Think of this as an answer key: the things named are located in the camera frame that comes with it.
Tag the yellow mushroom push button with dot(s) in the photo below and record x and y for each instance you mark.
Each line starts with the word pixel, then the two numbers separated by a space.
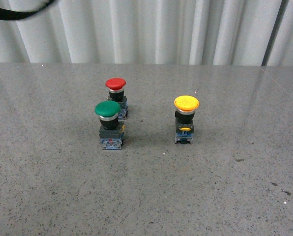
pixel 185 110

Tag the green mushroom push button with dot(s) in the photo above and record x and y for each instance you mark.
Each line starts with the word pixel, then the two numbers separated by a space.
pixel 111 132

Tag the red mushroom push button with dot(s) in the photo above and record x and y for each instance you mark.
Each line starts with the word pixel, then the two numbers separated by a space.
pixel 116 94

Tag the white pleated curtain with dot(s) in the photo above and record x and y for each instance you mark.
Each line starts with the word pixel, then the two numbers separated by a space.
pixel 213 32

